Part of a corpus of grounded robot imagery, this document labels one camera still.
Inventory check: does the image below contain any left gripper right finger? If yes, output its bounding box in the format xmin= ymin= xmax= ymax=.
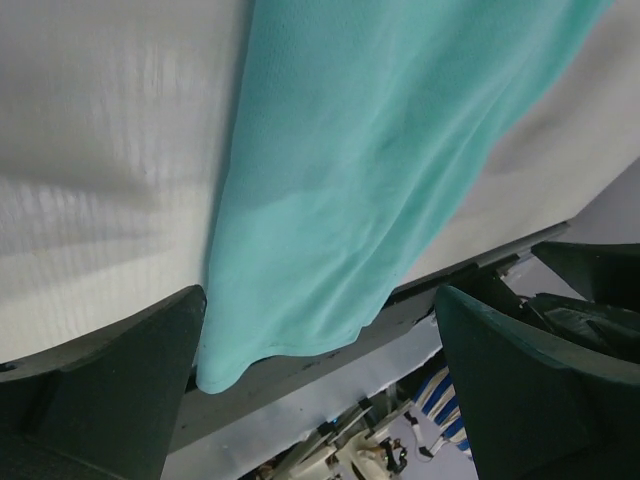
xmin=435 ymin=287 xmax=639 ymax=479

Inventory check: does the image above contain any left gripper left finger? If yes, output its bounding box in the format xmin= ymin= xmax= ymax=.
xmin=1 ymin=285 xmax=206 ymax=479

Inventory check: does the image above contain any teal t shirt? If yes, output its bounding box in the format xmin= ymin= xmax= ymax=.
xmin=196 ymin=1 xmax=607 ymax=394

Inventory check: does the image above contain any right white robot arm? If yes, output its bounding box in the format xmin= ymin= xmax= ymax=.
xmin=455 ymin=242 xmax=639 ymax=364

